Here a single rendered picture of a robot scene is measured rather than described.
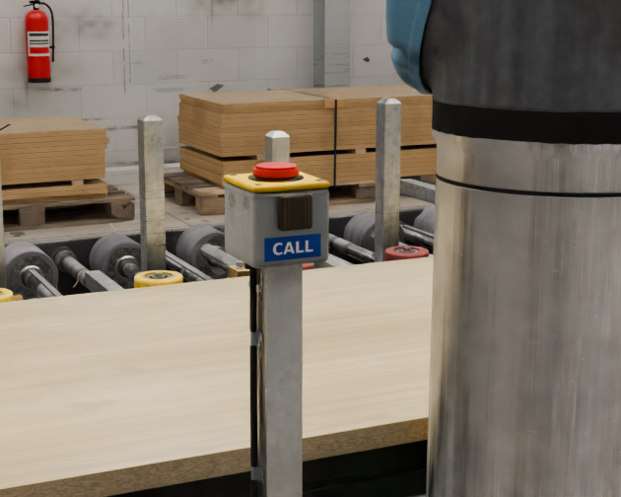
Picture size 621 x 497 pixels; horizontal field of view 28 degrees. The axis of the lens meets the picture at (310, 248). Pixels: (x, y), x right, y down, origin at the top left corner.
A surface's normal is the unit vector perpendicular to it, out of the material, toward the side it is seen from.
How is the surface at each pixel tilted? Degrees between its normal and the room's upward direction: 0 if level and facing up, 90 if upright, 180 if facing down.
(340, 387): 0
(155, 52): 90
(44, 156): 90
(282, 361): 90
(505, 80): 89
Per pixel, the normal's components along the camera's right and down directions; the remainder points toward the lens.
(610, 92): 0.16, 0.19
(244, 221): -0.90, 0.09
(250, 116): 0.43, 0.19
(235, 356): 0.00, -0.98
